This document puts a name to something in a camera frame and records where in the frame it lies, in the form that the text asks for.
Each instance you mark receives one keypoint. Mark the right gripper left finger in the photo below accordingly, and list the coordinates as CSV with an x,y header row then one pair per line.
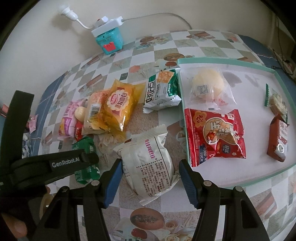
x,y
60,221

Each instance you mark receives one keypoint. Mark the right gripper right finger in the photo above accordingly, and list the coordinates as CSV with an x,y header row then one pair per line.
x,y
242,222

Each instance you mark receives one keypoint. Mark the pink snack bag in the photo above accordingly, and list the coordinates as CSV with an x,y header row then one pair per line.
x,y
68,122

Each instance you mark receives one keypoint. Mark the small red candy packet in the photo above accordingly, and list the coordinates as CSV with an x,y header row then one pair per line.
x,y
78,131

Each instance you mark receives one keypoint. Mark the dark red snack packet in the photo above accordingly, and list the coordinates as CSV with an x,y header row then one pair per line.
x,y
278,138

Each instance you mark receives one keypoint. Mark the large red snack bag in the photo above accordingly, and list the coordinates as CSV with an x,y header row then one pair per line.
x,y
213,134

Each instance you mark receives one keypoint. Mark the small cream round bun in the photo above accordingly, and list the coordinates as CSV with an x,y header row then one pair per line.
x,y
80,113

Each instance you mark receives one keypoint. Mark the white pastry packet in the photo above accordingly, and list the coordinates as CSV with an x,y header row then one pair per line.
x,y
147,164

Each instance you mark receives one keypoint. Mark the orange striped bread packet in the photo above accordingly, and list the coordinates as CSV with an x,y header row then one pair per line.
x,y
93,121

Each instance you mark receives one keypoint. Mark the green edged rice cracker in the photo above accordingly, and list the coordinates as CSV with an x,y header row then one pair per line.
x,y
275,102

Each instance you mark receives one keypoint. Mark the yellow soft bread packet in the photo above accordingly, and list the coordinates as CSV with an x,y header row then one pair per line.
x,y
120,104

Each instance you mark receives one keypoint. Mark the clear round bun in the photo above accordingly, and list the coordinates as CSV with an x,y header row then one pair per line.
x,y
210,89

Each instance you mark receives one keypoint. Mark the white green cracker packet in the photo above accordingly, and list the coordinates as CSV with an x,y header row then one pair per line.
x,y
162,91

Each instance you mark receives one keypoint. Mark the person's left hand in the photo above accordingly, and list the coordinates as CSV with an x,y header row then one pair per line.
x,y
21,210

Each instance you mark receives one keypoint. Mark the crumpled blue white wrapper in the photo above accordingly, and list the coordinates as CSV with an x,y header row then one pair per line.
x,y
26,145

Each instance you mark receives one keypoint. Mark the checkered patterned tablecloth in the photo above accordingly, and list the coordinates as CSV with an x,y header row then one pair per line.
x,y
180,136

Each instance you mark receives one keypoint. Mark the small pink candy packet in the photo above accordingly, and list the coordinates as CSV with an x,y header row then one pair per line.
x,y
33,123

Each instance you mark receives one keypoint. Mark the teal toy box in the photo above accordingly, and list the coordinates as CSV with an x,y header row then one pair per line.
x,y
110,41

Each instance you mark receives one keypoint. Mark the white power strip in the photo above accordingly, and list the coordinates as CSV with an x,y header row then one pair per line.
x,y
109,25

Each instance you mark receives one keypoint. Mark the white wall plug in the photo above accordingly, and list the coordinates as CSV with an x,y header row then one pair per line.
x,y
65,10

